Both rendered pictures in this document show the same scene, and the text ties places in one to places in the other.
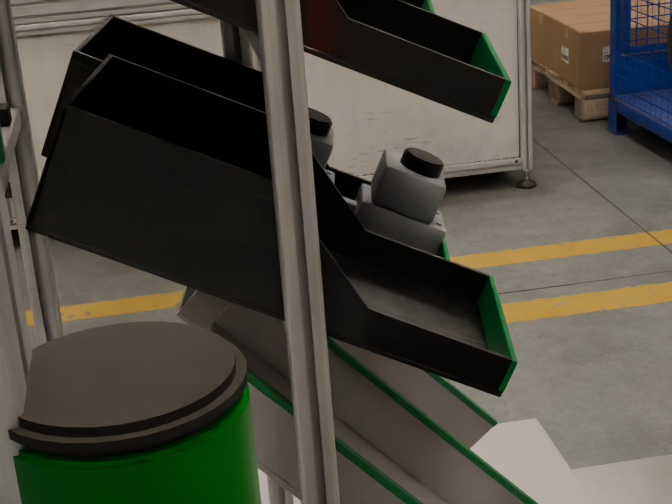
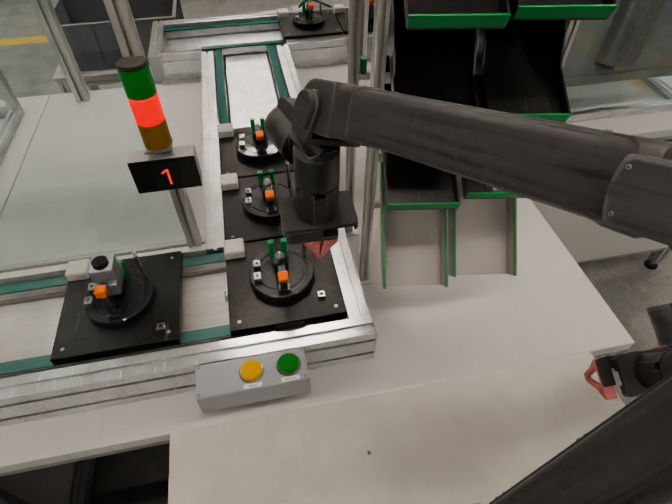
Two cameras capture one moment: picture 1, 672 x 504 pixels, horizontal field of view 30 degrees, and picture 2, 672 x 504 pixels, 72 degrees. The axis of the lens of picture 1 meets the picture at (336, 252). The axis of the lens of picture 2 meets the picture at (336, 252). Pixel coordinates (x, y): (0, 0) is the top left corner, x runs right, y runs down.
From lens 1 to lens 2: 0.90 m
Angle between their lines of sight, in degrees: 72
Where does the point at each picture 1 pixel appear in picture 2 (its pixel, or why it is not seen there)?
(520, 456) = (594, 332)
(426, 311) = (429, 187)
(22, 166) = not seen: hidden behind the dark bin
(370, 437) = (440, 216)
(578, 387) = not seen: outside the picture
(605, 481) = (583, 363)
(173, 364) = (129, 64)
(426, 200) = not seen: hidden behind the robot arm
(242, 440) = (125, 76)
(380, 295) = (427, 172)
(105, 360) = (134, 60)
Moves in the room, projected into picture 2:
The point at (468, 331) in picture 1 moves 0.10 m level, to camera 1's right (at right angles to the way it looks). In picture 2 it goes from (425, 201) to (437, 241)
